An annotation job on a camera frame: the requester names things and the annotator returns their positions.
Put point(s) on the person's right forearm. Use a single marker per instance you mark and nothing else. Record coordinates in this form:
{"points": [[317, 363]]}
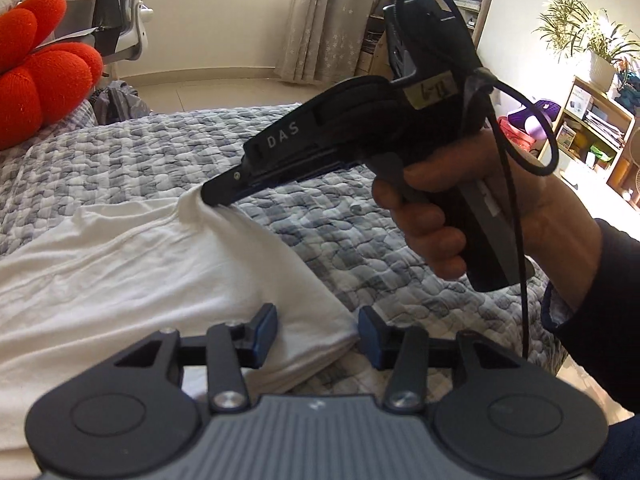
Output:
{"points": [[610, 335]]}

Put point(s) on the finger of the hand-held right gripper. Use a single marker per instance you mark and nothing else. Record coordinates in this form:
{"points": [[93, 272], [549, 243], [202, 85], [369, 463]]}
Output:
{"points": [[225, 192]]}

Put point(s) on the white office chair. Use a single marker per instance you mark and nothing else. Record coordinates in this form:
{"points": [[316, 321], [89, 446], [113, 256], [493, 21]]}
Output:
{"points": [[130, 25]]}

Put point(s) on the red knit cushion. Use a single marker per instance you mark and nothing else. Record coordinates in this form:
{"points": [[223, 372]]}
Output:
{"points": [[45, 80]]}

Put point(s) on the wooden shelf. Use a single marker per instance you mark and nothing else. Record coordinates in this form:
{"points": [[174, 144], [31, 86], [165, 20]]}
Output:
{"points": [[370, 40]]}

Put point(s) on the grey backpack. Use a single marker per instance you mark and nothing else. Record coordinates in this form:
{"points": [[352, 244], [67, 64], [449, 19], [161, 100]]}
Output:
{"points": [[120, 105]]}

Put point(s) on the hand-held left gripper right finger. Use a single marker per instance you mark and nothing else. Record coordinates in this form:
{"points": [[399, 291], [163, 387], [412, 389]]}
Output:
{"points": [[370, 332]]}

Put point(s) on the beige star curtain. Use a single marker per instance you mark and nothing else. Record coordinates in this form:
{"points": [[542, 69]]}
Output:
{"points": [[330, 20]]}

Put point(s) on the potted plant white pot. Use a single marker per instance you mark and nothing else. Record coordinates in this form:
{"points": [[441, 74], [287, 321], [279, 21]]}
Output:
{"points": [[600, 67]]}

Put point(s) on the white pants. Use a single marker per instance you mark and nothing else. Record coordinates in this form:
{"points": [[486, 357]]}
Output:
{"points": [[150, 270]]}

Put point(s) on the white paper sheet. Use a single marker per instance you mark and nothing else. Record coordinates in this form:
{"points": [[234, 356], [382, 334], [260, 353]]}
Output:
{"points": [[75, 34]]}

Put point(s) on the low wooden shelf unit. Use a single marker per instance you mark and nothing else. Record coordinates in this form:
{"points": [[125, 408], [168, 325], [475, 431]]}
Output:
{"points": [[600, 97]]}

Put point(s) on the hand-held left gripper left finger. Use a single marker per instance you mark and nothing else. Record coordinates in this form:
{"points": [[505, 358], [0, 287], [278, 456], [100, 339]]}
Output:
{"points": [[267, 332]]}

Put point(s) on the person's right hand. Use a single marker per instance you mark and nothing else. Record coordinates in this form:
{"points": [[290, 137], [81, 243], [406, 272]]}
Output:
{"points": [[435, 220]]}

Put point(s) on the purple plastic toy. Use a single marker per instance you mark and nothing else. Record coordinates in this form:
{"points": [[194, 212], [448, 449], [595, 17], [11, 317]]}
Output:
{"points": [[545, 110]]}

